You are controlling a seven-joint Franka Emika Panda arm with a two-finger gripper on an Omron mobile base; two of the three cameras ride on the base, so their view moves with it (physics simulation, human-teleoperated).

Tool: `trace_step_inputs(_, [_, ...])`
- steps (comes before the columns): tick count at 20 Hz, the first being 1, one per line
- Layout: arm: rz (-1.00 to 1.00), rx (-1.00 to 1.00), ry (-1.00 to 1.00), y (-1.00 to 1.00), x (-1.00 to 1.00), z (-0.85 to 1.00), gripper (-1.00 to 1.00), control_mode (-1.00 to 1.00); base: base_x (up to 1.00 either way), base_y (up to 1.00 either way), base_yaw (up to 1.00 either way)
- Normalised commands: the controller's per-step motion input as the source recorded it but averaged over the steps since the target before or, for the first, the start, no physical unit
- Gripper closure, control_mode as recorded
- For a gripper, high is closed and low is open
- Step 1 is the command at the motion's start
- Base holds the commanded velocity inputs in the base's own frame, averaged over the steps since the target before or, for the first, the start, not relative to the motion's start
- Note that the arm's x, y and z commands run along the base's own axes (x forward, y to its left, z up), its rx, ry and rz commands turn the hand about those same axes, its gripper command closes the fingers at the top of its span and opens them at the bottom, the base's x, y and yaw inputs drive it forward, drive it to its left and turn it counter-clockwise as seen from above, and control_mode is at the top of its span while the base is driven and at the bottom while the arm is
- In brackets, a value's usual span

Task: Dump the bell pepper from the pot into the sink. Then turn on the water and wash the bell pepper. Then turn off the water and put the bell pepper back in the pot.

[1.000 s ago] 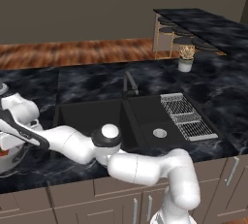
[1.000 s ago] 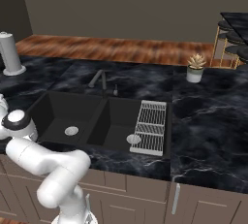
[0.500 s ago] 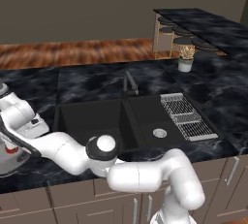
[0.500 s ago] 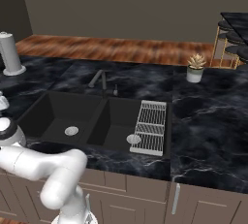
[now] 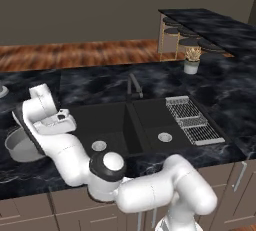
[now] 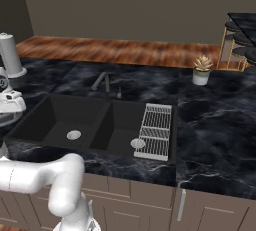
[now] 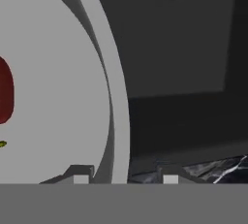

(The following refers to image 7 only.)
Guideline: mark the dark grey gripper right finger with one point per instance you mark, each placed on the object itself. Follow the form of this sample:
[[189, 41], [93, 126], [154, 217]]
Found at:
[[171, 174]]

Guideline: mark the grey metal pot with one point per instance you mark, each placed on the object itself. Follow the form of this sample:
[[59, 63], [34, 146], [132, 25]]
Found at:
[[58, 82]]

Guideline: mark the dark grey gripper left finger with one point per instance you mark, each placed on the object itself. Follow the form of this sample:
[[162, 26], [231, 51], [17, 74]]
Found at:
[[78, 174]]

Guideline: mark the red bell pepper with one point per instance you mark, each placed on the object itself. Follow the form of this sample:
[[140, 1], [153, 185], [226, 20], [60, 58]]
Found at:
[[6, 92]]

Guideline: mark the dark grey sink basin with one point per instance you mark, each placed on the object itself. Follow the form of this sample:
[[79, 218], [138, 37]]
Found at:
[[180, 66]]

